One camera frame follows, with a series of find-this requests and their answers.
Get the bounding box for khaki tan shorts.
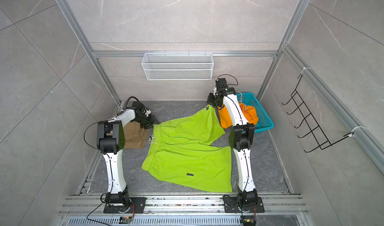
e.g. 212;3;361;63
123;121;149;149

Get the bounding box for small green circuit board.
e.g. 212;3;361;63
119;216;134;225

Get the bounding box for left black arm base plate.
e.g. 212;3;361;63
103;197;147;214

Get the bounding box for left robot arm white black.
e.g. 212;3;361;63
97;107;157;207

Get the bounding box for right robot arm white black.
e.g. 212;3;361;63
207;89;259;212

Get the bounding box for lime green shorts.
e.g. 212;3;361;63
142;106;233;193

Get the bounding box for teal plastic basket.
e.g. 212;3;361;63
237;92;275;133

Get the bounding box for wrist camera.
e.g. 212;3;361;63
215;78;228;92
132;101;151;116

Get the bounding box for orange shorts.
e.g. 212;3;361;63
218;102;259;130

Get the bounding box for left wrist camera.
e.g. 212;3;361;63
132;101;151;116

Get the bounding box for white wire mesh basket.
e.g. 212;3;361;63
142;53;214;81

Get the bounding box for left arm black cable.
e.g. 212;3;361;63
122;95;140;111

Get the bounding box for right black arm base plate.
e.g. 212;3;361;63
223;195;265;213

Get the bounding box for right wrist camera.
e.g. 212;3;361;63
215;78;228;92

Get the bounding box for black wire hook rack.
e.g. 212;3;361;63
281;74;355;154

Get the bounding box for aluminium frame rail front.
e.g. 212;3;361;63
58;194;310;217

